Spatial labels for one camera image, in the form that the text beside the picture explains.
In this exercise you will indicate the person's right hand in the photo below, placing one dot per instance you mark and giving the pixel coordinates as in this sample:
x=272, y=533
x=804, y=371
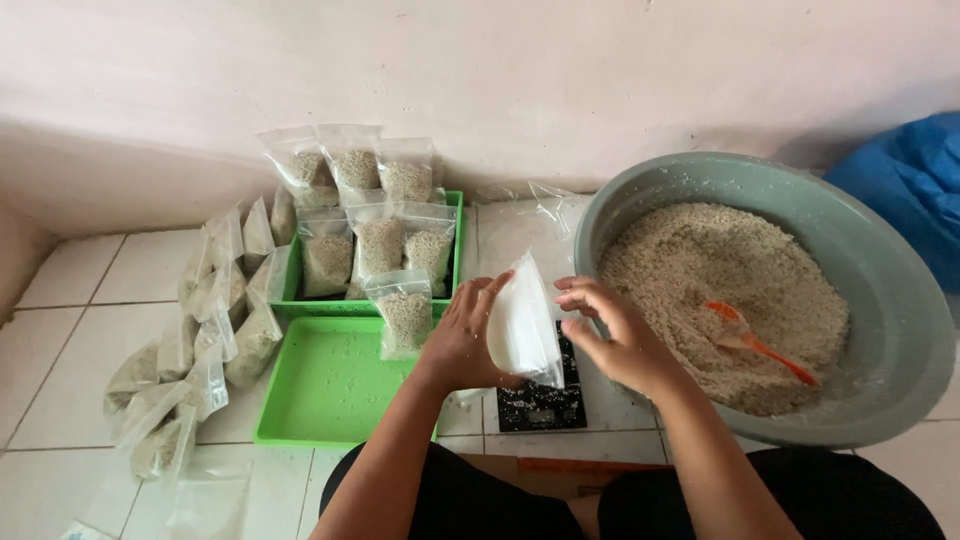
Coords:
x=626, y=345

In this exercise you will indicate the person's left hand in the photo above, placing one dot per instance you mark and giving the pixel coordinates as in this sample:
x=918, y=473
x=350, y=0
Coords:
x=457, y=341

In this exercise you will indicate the clear plastic bag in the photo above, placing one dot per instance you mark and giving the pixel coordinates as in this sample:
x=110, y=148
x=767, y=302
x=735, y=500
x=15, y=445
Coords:
x=536, y=300

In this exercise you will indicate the black kitchen scale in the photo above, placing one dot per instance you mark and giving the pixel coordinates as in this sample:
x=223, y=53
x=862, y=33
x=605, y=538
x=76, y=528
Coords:
x=541, y=409

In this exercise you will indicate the group of upright grain packets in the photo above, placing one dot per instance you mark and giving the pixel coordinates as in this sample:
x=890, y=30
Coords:
x=379, y=244

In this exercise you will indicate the heap of beige grain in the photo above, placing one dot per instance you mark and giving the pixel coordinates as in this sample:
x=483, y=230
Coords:
x=720, y=255

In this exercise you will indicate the orange plastic scoop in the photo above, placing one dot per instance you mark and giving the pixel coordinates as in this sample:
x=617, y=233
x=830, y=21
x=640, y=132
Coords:
x=757, y=345

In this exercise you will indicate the green plastic tray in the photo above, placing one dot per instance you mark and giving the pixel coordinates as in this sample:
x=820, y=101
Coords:
x=330, y=382

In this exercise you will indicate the pile of flat clear bags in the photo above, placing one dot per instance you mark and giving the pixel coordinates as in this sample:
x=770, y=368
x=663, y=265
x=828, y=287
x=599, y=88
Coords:
x=525, y=225

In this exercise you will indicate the person's black trousers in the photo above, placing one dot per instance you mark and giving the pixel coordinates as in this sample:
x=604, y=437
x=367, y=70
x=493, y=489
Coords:
x=480, y=499

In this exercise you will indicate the green plastic basket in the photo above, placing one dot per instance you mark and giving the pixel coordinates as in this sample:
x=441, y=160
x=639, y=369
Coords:
x=289, y=289

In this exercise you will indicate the row of leaning grain packets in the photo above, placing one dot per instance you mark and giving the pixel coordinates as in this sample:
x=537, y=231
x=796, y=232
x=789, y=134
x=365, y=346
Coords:
x=217, y=330

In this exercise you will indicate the grey plastic basin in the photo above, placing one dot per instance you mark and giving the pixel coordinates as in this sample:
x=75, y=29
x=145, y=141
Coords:
x=892, y=322

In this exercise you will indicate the clear plastic wrapper sheet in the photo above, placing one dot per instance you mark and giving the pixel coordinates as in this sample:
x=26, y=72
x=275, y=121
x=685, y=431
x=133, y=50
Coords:
x=206, y=499

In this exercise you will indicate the blue plastic sack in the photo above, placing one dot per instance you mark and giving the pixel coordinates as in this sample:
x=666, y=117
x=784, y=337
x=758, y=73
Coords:
x=911, y=187

